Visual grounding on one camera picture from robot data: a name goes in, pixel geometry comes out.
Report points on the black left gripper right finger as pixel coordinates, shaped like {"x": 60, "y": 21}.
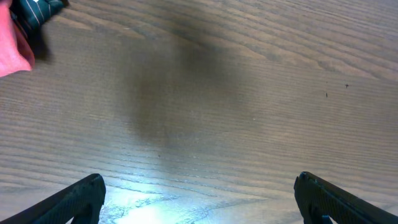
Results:
{"x": 321, "y": 202}

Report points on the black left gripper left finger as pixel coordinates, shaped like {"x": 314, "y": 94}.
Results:
{"x": 80, "y": 203}

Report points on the orange red folded garment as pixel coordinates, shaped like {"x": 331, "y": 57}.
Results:
{"x": 16, "y": 54}

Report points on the folded navy blue shorts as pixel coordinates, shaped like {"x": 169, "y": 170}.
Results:
{"x": 30, "y": 15}

